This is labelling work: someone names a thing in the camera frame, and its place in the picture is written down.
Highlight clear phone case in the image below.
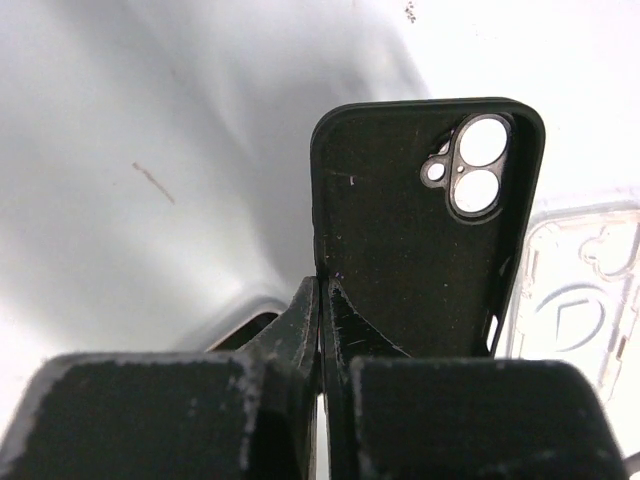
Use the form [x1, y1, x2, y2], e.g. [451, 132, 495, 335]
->
[497, 202, 639, 402]

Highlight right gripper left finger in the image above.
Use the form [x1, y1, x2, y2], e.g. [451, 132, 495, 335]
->
[1, 277, 320, 479]

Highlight black phone case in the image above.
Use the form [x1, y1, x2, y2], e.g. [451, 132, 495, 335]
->
[310, 98, 545, 359]

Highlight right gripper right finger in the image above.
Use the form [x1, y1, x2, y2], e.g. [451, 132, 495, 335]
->
[320, 280, 628, 479]

